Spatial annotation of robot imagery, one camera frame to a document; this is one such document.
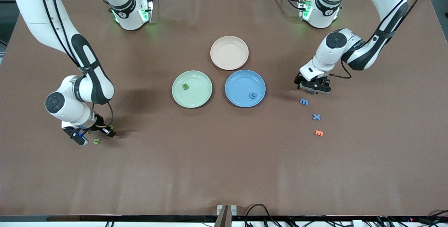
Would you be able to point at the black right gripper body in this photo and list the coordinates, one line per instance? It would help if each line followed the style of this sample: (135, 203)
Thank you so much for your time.
(99, 121)

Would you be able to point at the green letter u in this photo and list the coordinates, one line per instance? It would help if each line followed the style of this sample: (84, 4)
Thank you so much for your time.
(97, 141)

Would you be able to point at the blue letter C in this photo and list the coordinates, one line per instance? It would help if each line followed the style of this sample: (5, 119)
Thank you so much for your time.
(252, 95)

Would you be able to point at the green letter B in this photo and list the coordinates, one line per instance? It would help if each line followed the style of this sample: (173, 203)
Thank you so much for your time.
(186, 87)

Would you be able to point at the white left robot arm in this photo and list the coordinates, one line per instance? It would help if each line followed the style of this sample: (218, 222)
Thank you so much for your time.
(329, 55)

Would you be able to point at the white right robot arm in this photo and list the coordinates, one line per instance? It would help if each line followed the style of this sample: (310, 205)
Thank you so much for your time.
(38, 13)

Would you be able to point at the blue letter m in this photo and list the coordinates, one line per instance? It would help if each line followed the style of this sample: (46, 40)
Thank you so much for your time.
(304, 101)

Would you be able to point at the blue letter X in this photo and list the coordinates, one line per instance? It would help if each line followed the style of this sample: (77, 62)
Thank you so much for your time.
(316, 116)

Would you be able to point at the orange letter E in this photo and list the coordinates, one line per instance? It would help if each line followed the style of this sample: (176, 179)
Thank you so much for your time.
(319, 133)

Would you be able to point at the blue plate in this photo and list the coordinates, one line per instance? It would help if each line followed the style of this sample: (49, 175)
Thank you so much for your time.
(238, 83)

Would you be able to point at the beige plate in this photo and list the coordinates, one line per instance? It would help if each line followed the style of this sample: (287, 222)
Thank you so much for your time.
(229, 53)

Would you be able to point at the green plate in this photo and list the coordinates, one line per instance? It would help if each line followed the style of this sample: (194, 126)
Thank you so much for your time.
(199, 95)

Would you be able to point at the brown table cover sheet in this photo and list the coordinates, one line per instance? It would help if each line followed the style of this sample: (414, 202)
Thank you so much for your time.
(224, 157)

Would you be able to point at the brown camera pole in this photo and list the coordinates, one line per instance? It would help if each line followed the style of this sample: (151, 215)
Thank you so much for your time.
(223, 218)

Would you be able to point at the grey metal bracket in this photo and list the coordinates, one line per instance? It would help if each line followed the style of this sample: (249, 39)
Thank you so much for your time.
(233, 210)

